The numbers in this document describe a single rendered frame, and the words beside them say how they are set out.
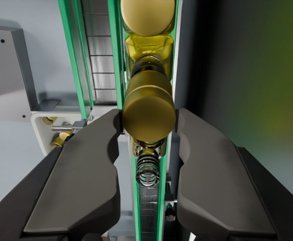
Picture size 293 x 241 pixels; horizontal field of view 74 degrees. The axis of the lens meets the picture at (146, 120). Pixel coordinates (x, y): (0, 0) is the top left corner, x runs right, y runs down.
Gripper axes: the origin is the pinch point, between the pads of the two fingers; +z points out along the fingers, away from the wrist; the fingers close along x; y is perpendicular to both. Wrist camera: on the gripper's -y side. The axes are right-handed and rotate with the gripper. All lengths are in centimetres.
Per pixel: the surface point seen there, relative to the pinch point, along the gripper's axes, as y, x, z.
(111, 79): 8.9, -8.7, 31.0
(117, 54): 1.5, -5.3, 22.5
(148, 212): 59, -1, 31
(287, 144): 4.7, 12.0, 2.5
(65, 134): 29, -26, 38
